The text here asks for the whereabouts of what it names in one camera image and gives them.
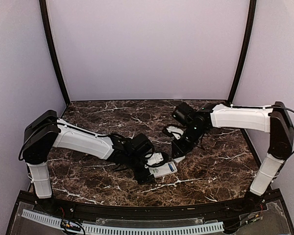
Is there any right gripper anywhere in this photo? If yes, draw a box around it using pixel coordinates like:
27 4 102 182
171 124 206 159

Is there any white remote control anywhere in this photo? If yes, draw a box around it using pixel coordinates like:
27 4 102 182
149 162 177 178

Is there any blue battery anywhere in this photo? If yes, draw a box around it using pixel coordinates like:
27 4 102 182
168 164 175 172

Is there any white battery cover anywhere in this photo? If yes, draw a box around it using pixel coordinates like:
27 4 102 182
173 156 185 164

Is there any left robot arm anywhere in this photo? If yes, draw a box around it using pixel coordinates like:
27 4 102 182
19 110 155 213

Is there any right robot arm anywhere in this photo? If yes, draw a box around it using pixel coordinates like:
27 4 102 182
164 101 294 212

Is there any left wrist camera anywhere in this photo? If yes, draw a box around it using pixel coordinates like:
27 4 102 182
145 152 169 168

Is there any black front rail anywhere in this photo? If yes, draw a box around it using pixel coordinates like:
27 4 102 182
15 189 287 221

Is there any white cable duct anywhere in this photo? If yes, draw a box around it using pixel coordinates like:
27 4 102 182
21 209 224 235

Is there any right black frame post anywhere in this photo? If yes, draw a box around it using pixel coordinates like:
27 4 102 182
227 0 257 103

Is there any black frame post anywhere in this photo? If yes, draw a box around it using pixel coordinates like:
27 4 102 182
227 0 257 103
39 0 71 106

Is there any left black frame post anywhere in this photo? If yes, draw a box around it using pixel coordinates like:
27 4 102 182
39 0 71 106

